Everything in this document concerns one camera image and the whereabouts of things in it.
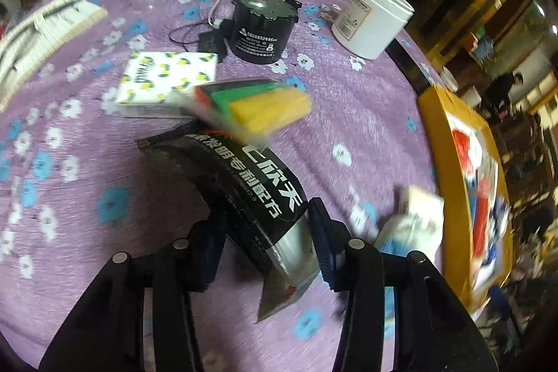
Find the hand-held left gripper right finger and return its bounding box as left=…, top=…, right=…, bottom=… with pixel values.
left=307, top=199, right=498, bottom=372

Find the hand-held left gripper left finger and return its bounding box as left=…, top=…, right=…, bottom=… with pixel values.
left=39, top=217, right=228, bottom=372

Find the black sock packet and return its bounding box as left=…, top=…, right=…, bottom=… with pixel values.
left=136, top=123, right=321, bottom=322

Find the white soft packet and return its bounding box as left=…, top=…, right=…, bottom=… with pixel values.
left=375, top=187, right=445, bottom=264

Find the yellow green red sponge pack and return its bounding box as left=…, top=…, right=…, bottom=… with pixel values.
left=194, top=78, right=312, bottom=137

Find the yellow-edged shallow box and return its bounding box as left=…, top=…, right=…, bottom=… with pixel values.
left=418, top=85, right=513, bottom=312

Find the lemon print tissue pack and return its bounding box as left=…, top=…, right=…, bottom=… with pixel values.
left=118, top=52, right=219, bottom=119

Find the purple floral tablecloth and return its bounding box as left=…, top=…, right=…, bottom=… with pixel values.
left=0, top=0, right=476, bottom=372

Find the red cloth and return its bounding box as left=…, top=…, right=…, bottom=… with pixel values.
left=451, top=128, right=480, bottom=181

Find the black smartphone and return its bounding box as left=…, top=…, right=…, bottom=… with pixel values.
left=386, top=38, right=432, bottom=94

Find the black cylindrical motor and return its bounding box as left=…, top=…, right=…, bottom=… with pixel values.
left=231, top=0, right=299, bottom=63

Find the white plastic jar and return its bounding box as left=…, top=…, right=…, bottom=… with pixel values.
left=332, top=0, right=415, bottom=60

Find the paper notebook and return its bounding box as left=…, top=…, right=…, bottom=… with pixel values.
left=0, top=0, right=109, bottom=111

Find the black adapter with cable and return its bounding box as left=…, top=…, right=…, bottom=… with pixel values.
left=168, top=0, right=245, bottom=63

